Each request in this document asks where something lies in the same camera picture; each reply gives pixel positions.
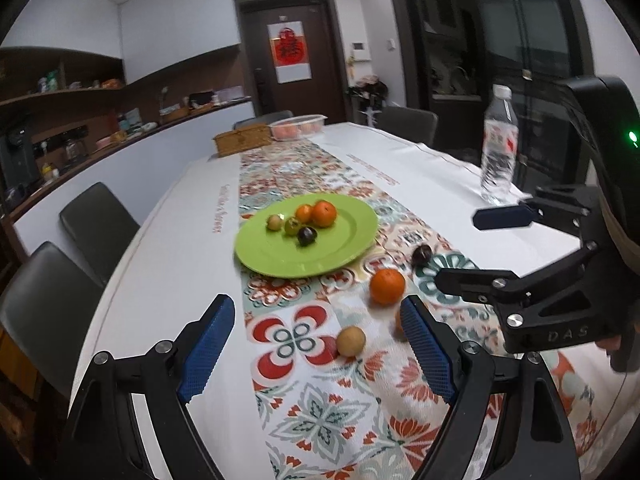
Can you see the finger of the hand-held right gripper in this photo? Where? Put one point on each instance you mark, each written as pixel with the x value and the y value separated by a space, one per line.
pixel 475 282
pixel 502 217

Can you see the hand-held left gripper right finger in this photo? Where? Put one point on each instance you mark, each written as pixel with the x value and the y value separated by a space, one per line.
pixel 427 355

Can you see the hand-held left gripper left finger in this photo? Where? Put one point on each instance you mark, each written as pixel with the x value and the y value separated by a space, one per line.
pixel 207 350

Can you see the orange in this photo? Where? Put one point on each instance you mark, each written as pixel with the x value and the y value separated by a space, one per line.
pixel 387 286
pixel 398 326
pixel 303 212
pixel 324 212

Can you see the dark purple plum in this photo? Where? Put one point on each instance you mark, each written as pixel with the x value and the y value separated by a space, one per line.
pixel 306 235
pixel 422 254

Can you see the tan longan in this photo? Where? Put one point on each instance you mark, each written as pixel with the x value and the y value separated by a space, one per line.
pixel 350 341
pixel 273 222

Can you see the green plate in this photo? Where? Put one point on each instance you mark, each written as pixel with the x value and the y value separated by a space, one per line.
pixel 340 245

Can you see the green tomato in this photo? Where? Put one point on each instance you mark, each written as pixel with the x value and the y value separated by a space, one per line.
pixel 292 226

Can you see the person's right hand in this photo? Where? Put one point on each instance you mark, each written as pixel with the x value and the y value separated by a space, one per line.
pixel 609 346

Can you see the clear plastic water bottle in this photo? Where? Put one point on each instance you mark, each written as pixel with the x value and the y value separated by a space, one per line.
pixel 497 160

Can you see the patterned table runner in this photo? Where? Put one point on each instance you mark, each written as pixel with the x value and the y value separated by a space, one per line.
pixel 320 410

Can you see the grey dining chair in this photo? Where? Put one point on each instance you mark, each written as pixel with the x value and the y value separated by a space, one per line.
pixel 97 225
pixel 407 125
pixel 45 310
pixel 262 120

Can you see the pile of dark clothes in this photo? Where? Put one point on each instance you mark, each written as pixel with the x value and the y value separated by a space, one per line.
pixel 367 91

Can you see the dark framed glass door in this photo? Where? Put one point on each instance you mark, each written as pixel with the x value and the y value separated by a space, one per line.
pixel 500 25

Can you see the white sideboard counter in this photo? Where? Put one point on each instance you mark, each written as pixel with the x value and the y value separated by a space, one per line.
pixel 150 160

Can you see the woven wicker box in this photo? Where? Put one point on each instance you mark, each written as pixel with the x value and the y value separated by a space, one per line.
pixel 242 141

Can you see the clear plastic fruit basket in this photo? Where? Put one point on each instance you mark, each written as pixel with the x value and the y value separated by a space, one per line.
pixel 297 127

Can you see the dark brown door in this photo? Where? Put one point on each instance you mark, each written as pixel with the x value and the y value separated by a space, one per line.
pixel 325 35

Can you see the red and white door poster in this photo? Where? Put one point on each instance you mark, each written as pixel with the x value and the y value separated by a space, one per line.
pixel 288 52

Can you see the black water dispenser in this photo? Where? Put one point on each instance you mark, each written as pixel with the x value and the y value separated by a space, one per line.
pixel 17 157

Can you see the white upper cabinets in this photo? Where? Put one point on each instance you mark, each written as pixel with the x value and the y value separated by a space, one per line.
pixel 175 25

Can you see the white wall intercom panel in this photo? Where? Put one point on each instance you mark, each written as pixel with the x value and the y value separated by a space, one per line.
pixel 360 51

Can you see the dark wooden wall shelf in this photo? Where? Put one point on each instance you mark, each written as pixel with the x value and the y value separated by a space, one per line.
pixel 60 67

